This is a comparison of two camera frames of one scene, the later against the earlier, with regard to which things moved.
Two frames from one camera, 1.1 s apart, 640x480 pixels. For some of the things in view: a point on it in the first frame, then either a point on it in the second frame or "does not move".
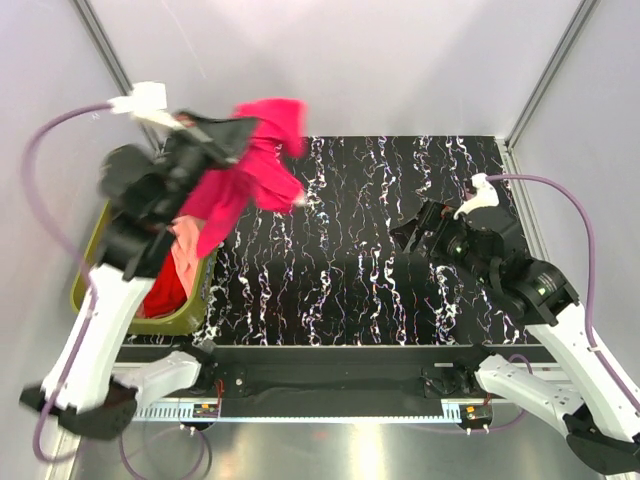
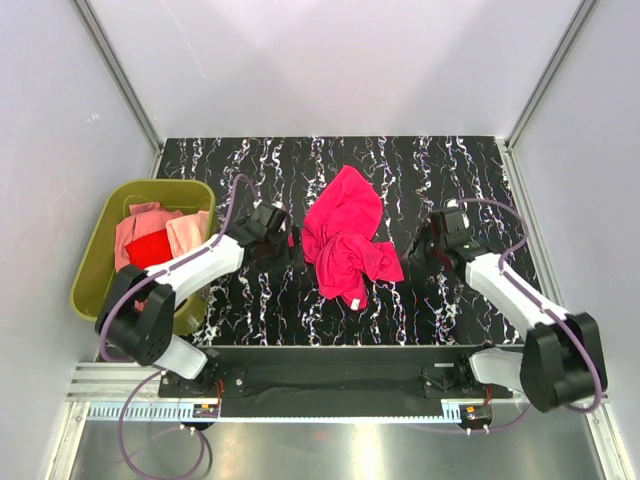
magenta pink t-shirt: x=261 y=177 to x=340 y=243
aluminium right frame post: x=577 y=21 does not move
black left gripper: x=223 y=139 to x=289 y=254
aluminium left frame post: x=108 y=55 does not move
